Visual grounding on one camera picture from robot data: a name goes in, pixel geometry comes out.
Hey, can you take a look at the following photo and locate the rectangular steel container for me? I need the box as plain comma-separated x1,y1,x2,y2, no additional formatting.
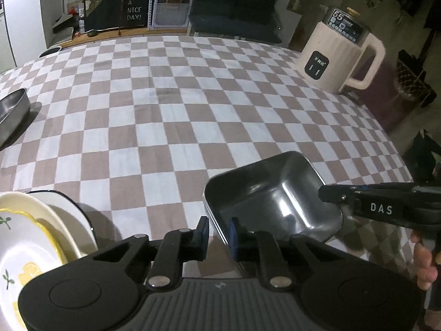
0,88,31,145
203,151,343,246

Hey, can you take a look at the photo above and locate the cream two-handled ceramic bowl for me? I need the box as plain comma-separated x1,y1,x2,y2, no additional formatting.
1,191,86,261

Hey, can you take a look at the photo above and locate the floral yellow-rimmed ceramic bowl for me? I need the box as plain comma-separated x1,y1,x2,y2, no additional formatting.
0,209,67,330

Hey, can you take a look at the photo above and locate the person's right hand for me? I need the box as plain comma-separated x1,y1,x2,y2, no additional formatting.
410,230,440,291

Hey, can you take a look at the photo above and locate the white plate black rim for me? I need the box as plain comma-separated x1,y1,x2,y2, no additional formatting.
29,190,98,255

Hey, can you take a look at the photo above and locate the checkered brown white tablecloth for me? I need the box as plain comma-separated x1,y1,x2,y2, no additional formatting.
0,34,428,277

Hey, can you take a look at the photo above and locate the beige electric kettle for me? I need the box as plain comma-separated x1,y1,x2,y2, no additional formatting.
295,6,386,94

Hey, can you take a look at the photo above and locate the low wooden tv cabinet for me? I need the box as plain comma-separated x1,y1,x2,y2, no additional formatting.
58,28,188,49

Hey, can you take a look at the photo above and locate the dark grey trash bin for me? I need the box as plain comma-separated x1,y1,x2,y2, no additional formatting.
39,46,63,58

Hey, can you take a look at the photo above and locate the black have a nice day sign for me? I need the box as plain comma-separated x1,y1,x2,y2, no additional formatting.
120,0,149,28

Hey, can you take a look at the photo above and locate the poizon blue white box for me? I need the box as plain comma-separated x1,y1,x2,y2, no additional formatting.
147,0,193,30

